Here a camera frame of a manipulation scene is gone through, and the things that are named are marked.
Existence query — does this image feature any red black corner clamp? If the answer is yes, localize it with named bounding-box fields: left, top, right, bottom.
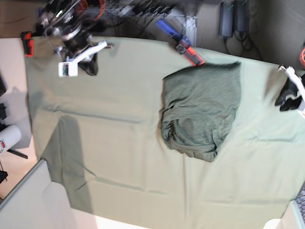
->
left=20, top=31, right=34, bottom=57

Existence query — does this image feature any white foam board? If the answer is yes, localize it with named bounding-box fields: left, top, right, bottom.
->
left=0, top=160, right=77, bottom=229

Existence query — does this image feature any light green table cloth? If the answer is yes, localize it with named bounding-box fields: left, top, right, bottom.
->
left=25, top=37, right=305, bottom=229

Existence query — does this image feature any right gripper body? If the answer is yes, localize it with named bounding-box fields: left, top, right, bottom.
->
left=53, top=26, right=115, bottom=62

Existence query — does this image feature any blue orange bar clamp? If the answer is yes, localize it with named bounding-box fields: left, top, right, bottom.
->
left=155, top=19, right=204, bottom=66

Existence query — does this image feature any aluminium frame leg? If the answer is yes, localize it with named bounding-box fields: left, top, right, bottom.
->
left=183, top=15, right=197, bottom=47

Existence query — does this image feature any green T-shirt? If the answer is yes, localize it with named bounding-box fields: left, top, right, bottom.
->
left=160, top=62, right=241, bottom=162

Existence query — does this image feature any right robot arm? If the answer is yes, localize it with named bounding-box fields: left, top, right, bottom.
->
left=39, top=0, right=113, bottom=77

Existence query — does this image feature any black power brick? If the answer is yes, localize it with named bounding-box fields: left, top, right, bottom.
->
left=219, top=0, right=234, bottom=38
left=234, top=0, right=249, bottom=32

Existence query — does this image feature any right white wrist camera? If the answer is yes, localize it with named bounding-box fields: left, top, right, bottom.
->
left=58, top=62, right=78, bottom=77

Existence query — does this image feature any black power brick left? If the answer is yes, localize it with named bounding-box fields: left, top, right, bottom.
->
left=219, top=0, right=234, bottom=38

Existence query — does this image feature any black power brick right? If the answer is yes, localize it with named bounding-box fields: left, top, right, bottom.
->
left=234, top=0, right=249, bottom=32

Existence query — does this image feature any white paper roll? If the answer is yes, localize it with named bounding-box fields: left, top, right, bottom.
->
left=0, top=125, right=21, bottom=154

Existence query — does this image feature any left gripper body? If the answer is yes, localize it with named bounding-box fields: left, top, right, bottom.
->
left=278, top=65, right=305, bottom=112

